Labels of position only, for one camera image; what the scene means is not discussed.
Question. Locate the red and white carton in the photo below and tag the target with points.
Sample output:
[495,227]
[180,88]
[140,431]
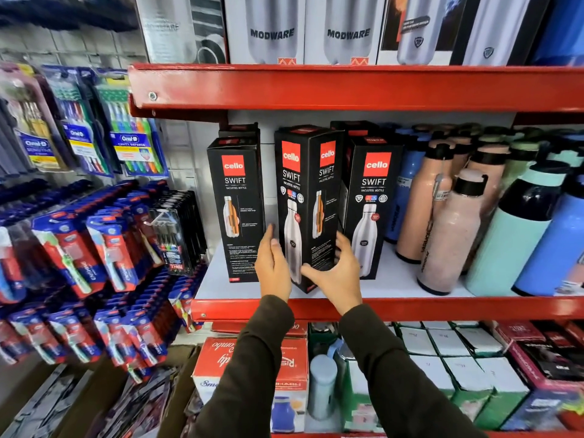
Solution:
[219,364]

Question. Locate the rows of red toothbrush packets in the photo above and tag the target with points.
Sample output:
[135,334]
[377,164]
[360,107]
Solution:
[91,278]

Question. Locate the blue bottle black cap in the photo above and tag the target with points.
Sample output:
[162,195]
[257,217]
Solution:
[404,186]

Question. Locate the person's right hand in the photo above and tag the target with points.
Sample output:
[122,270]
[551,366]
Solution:
[340,280]

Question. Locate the person's left forearm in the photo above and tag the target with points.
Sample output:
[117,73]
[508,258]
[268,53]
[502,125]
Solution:
[246,374]

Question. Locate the blue toothbrush multipack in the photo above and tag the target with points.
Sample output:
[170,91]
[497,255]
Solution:
[80,127]

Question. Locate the yellow toothbrush pack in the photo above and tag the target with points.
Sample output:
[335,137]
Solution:
[32,123]

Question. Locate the red metal shelf rack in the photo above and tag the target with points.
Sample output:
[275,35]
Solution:
[346,88]

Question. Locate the flat red box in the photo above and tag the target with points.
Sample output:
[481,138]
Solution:
[299,329]

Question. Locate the black silver bottle box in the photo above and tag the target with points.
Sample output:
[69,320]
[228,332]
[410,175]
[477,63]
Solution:
[497,31]

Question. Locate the light blue bottle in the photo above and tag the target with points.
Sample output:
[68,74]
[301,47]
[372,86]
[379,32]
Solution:
[554,250]

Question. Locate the group of green white boxes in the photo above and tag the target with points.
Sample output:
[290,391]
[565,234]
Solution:
[456,364]

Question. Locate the group of maroon boxes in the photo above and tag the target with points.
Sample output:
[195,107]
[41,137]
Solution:
[543,360]

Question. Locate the person's left hand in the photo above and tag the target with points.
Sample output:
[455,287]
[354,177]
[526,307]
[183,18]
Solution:
[273,271]

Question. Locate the grey striped box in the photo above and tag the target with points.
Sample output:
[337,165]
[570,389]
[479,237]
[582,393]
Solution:
[178,29]

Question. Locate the person's right forearm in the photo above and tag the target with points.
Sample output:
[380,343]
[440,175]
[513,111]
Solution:
[397,383]

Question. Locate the person's right thumb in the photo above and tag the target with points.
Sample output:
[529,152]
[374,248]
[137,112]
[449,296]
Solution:
[314,271]

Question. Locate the pile of dark packets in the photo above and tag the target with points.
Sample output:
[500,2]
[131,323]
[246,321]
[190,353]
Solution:
[132,405]

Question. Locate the green toothbrush multipack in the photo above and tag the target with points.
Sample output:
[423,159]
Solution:
[132,136]

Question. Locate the row of dark blue packets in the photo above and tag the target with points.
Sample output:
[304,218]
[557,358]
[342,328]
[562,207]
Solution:
[68,11]

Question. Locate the row of black toothbrush packs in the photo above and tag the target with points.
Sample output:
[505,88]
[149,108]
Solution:
[180,232]

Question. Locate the brown cardboard box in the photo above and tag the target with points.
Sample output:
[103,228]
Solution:
[180,374]

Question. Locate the blue box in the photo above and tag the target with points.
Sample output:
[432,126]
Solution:
[563,31]

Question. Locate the row of bottles behind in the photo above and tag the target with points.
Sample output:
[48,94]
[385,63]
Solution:
[515,141]

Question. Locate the person's left thumb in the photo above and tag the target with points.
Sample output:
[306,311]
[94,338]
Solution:
[277,249]

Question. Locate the white steel bottle box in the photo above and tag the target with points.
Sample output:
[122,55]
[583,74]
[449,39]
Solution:
[269,31]
[346,31]

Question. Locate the mint and black bottle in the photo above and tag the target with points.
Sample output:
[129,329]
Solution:
[511,241]

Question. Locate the grey bottle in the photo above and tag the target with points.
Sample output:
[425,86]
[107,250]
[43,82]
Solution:
[322,387]

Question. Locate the black orange bottle box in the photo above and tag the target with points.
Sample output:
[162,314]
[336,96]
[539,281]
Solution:
[417,31]

